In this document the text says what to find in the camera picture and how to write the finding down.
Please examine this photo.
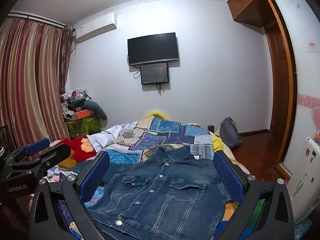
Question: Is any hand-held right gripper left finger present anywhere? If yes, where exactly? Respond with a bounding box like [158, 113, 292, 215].
[28, 151, 111, 240]

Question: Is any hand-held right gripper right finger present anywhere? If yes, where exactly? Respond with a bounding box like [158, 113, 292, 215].
[212, 151, 295, 240]

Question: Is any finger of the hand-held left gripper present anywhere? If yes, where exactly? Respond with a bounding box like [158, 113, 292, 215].
[9, 144, 72, 174]
[5, 137, 50, 164]

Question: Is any blue denim jacket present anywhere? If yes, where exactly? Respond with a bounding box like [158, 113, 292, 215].
[69, 145, 232, 240]

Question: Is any pile of mixed clothes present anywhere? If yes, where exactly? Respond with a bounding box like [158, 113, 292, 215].
[61, 88, 93, 117]

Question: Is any mustard cushion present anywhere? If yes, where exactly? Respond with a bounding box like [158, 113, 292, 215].
[58, 155, 78, 169]

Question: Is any red plush toy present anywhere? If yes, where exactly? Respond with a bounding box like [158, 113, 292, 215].
[61, 136, 97, 160]

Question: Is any green patterned bag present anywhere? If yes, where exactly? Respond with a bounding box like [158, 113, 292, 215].
[66, 116, 102, 139]

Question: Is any white cloth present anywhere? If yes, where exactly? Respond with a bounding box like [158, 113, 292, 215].
[86, 124, 130, 152]

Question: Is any grey backpack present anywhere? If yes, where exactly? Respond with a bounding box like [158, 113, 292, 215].
[219, 117, 242, 149]

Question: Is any orange box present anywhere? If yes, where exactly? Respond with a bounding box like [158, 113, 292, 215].
[71, 109, 91, 120]

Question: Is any dark grey pillow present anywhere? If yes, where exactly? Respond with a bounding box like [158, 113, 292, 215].
[85, 101, 108, 122]

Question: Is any striped red beige curtain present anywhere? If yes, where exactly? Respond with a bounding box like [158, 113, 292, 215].
[0, 10, 75, 153]

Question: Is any blue patchwork blanket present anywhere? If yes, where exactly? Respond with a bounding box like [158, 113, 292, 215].
[47, 116, 250, 240]

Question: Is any white appliance with stickers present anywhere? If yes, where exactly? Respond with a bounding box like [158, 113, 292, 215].
[285, 135, 320, 223]

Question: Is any wooden door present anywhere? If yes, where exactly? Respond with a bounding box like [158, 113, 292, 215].
[264, 0, 298, 178]

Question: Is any white sliding wardrobe door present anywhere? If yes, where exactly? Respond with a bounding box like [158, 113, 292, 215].
[271, 0, 320, 180]

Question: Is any white air conditioner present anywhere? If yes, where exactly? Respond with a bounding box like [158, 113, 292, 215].
[73, 12, 117, 43]

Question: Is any wooden overhead cabinet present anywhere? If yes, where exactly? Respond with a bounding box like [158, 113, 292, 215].
[227, 0, 278, 28]

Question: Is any small black wall monitor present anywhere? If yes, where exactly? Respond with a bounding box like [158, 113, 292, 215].
[140, 63, 169, 85]

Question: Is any black wall television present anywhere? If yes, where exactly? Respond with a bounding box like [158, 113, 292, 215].
[127, 32, 179, 66]

